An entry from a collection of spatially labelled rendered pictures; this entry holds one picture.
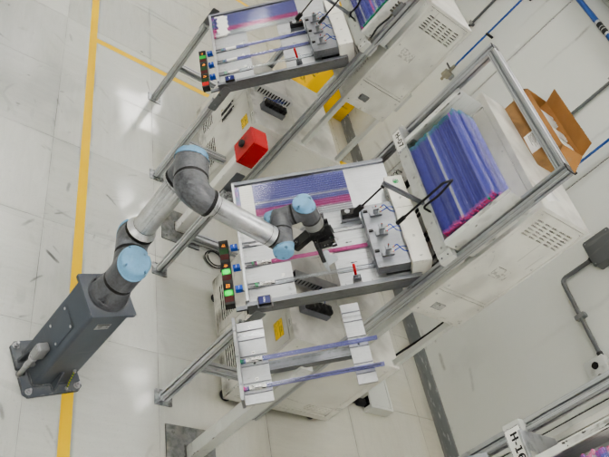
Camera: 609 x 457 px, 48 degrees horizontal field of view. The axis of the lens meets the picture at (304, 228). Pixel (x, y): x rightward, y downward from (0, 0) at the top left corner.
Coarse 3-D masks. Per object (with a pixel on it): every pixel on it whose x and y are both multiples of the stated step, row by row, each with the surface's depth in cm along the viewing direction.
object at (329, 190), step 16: (304, 176) 314; (320, 176) 313; (336, 176) 312; (240, 192) 310; (256, 192) 309; (272, 192) 309; (288, 192) 308; (304, 192) 307; (320, 192) 306; (336, 192) 306; (256, 208) 303; (272, 208) 302; (320, 208) 300; (336, 208) 300
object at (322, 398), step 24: (240, 264) 348; (312, 264) 334; (216, 288) 359; (216, 312) 352; (240, 312) 333; (288, 312) 301; (336, 312) 323; (360, 312) 335; (288, 336) 295; (312, 336) 299; (336, 336) 311; (384, 336) 336; (384, 360) 323; (312, 384) 325; (336, 384) 329; (288, 408) 339; (312, 408) 344; (336, 408) 347
